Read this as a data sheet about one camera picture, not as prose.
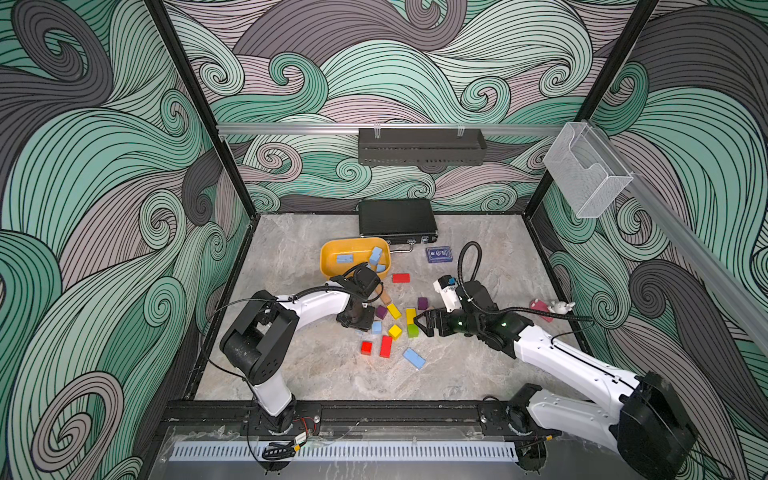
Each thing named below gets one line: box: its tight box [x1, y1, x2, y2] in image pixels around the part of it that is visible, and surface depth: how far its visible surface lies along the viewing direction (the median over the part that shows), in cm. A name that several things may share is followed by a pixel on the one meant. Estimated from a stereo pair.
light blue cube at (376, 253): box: [370, 247, 383, 265], surface depth 106 cm
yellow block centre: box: [386, 303, 403, 320], surface depth 94 cm
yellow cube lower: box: [388, 324, 403, 341], surface depth 89 cm
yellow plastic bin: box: [320, 237, 391, 279], surface depth 107 cm
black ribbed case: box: [359, 199, 439, 245], surface depth 117 cm
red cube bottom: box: [360, 341, 373, 356], surface depth 86 cm
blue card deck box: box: [426, 246, 453, 263], surface depth 109 cm
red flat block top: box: [391, 273, 411, 283], surface depth 103 cm
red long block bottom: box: [379, 335, 393, 359], surface depth 87 cm
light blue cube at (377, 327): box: [371, 321, 383, 335], surface depth 89 cm
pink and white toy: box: [529, 299, 576, 322], surface depth 88 cm
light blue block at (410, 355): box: [402, 347, 426, 370], surface depth 85 cm
